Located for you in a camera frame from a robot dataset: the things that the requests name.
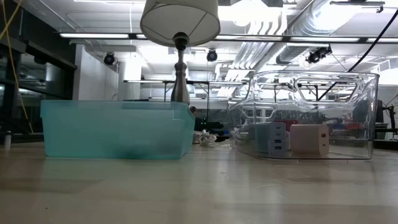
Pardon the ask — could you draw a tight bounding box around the black aluminium table frame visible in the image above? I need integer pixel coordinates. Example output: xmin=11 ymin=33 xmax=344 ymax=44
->
xmin=0 ymin=130 xmax=398 ymax=151

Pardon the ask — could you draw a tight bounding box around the black stand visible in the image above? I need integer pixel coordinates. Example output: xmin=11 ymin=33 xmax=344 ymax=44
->
xmin=385 ymin=105 xmax=398 ymax=139

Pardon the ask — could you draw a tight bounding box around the bundled clear lamp cord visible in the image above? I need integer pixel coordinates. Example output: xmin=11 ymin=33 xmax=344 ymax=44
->
xmin=192 ymin=129 xmax=233 ymax=147

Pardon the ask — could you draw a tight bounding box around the silver ventilation duct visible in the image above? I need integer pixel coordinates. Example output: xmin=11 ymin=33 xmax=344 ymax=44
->
xmin=231 ymin=0 xmax=398 ymax=68

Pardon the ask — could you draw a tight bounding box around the black ceiling camera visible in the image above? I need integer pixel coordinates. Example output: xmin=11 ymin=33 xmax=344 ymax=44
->
xmin=306 ymin=45 xmax=333 ymax=65

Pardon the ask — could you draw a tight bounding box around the table lamp white shade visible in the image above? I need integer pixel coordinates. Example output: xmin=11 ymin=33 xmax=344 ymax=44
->
xmin=139 ymin=0 xmax=221 ymax=106

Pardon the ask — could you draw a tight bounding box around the clear plastic bin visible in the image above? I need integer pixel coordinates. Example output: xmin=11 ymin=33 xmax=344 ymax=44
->
xmin=228 ymin=70 xmax=381 ymax=160

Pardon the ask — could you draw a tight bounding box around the person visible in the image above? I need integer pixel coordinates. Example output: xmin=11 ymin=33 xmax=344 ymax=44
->
xmin=189 ymin=106 xmax=224 ymax=131

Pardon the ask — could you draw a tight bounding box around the thin yellow cord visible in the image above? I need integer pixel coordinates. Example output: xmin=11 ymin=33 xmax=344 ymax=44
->
xmin=0 ymin=0 xmax=34 ymax=134

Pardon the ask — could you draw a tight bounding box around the dark background workbench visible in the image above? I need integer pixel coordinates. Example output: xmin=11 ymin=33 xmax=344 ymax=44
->
xmin=123 ymin=79 xmax=249 ymax=103

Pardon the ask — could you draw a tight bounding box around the light blue wall charger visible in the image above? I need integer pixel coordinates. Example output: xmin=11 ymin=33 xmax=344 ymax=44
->
xmin=254 ymin=121 xmax=287 ymax=157

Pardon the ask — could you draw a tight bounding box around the green translucent plastic bin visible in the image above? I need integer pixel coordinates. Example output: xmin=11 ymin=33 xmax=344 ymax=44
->
xmin=40 ymin=100 xmax=196 ymax=161

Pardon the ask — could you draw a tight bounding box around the long light bar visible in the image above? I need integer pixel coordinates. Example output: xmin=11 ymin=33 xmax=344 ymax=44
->
xmin=58 ymin=32 xmax=398 ymax=44

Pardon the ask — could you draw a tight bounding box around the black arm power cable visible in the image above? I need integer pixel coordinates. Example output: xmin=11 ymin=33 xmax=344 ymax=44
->
xmin=317 ymin=9 xmax=398 ymax=102

